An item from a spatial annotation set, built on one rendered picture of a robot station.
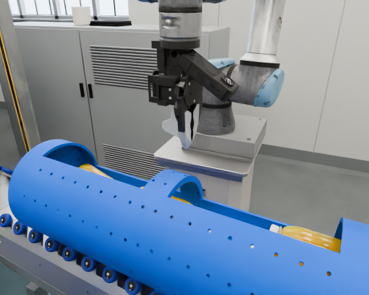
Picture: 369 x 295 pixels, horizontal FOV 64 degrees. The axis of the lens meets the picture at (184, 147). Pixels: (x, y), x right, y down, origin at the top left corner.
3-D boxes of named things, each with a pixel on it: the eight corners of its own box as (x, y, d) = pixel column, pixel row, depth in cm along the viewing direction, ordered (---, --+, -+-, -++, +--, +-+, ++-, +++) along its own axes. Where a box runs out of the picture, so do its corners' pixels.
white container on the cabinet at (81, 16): (81, 24, 266) (79, 6, 260) (96, 24, 260) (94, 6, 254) (69, 25, 253) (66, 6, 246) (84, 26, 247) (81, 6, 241)
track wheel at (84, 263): (88, 251, 84) (83, 251, 82) (100, 257, 82) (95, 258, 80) (82, 267, 83) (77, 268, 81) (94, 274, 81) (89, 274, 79)
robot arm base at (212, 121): (197, 117, 112) (198, 92, 108) (238, 122, 108) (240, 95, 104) (185, 131, 99) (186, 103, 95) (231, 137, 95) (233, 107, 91)
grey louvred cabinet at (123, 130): (56, 146, 374) (30, 21, 311) (220, 181, 298) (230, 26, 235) (19, 165, 329) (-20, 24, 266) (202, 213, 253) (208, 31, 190)
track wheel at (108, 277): (108, 261, 80) (103, 262, 79) (121, 267, 78) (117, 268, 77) (103, 278, 80) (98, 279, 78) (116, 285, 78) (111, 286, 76)
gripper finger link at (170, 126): (167, 143, 64) (166, 102, 60) (191, 149, 61) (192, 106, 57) (159, 148, 61) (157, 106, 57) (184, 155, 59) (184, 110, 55)
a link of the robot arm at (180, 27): (209, 12, 52) (187, 13, 46) (208, 40, 54) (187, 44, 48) (172, 11, 56) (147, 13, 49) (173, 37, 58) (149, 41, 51)
